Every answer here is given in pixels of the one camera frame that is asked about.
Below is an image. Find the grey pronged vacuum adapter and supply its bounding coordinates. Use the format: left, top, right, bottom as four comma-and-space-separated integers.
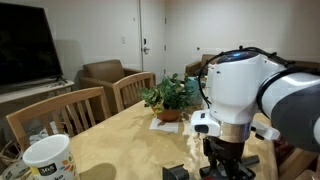
162, 163, 190, 180

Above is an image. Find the wooden slatted chair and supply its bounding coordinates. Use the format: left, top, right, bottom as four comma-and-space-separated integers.
112, 71, 157, 114
278, 148, 320, 180
5, 86, 112, 151

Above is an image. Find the wicker basket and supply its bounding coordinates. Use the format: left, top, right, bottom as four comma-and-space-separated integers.
0, 139, 23, 168

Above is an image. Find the brown sofa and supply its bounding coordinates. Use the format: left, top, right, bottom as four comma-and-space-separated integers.
184, 53, 320, 78

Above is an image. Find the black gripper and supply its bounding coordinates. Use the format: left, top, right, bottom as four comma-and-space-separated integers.
202, 135, 258, 180

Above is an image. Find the white paper note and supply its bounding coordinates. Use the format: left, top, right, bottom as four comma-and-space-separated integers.
148, 116, 181, 134

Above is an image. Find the white cord bundle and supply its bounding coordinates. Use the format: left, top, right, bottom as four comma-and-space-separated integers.
28, 121, 59, 144

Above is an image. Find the green potted plant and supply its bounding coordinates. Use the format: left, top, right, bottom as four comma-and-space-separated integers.
139, 72, 209, 134

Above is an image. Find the white television stand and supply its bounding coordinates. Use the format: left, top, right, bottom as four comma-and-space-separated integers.
0, 79, 75, 111

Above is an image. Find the brown armchair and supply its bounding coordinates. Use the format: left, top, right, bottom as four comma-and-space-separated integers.
79, 59, 144, 114

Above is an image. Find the white 365 container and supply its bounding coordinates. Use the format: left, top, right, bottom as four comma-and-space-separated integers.
21, 134, 78, 180

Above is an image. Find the black flat television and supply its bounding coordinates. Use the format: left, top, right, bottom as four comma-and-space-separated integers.
0, 2, 64, 88

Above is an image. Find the white door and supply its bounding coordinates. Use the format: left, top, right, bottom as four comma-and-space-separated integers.
139, 0, 167, 83

